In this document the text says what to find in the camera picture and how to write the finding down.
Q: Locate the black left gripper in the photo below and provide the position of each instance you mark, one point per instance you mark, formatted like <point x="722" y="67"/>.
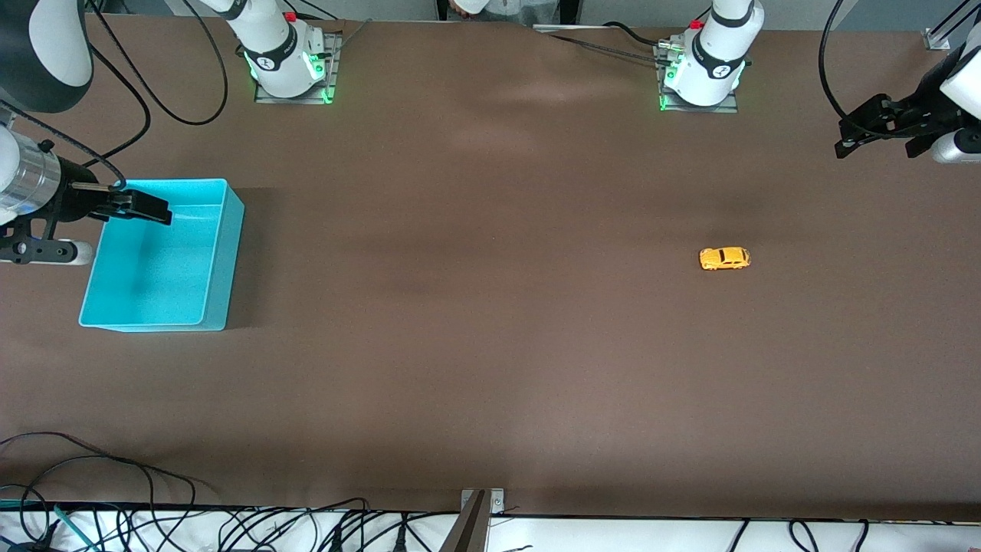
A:
<point x="922" y="113"/>

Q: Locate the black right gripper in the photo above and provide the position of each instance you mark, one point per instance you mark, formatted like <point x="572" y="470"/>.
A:
<point x="74" y="196"/>

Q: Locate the yellow toy beetle car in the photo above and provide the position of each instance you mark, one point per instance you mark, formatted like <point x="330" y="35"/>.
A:
<point x="724" y="258"/>

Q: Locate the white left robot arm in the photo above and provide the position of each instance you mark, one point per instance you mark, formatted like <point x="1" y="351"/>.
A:
<point x="713" y="54"/>

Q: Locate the turquoise plastic bin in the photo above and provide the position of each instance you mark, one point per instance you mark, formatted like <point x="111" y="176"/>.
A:
<point x="161" y="284"/>

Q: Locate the black power plug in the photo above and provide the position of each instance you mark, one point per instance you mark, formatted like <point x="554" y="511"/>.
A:
<point x="399" y="539"/>
<point x="334" y="540"/>

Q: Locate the person in grey clothes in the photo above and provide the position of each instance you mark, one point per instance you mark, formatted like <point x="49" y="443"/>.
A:
<point x="506" y="9"/>

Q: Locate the aluminium frame profile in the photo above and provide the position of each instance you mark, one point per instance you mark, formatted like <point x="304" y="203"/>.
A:
<point x="936" y="38"/>

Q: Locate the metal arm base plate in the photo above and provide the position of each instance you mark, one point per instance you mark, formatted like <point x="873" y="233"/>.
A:
<point x="728" y="106"/>
<point x="326" y="77"/>

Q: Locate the grey camera pole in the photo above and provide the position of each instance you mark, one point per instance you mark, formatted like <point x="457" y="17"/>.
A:
<point x="467" y="533"/>

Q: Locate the small metal mounting bracket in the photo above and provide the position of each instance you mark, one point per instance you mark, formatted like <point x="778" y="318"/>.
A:
<point x="498" y="500"/>

